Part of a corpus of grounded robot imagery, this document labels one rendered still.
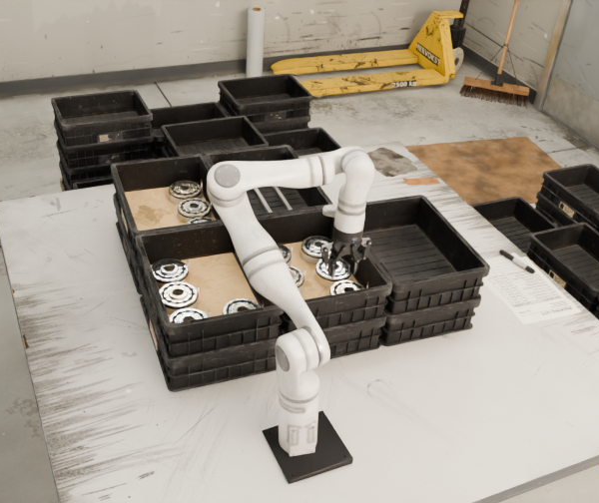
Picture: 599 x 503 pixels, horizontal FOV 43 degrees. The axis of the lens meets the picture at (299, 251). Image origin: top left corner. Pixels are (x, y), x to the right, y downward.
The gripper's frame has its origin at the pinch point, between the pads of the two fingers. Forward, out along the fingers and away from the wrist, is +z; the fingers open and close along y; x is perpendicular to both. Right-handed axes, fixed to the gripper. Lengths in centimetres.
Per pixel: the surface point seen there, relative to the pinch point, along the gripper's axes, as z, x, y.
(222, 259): 11.1, 26.9, -24.7
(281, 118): 43, 174, 49
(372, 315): 11.2, -7.6, 6.8
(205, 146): 44, 156, 5
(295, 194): 11, 56, 9
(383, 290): 2.0, -8.8, 8.0
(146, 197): 11, 65, -39
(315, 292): 11.2, 5.7, -4.2
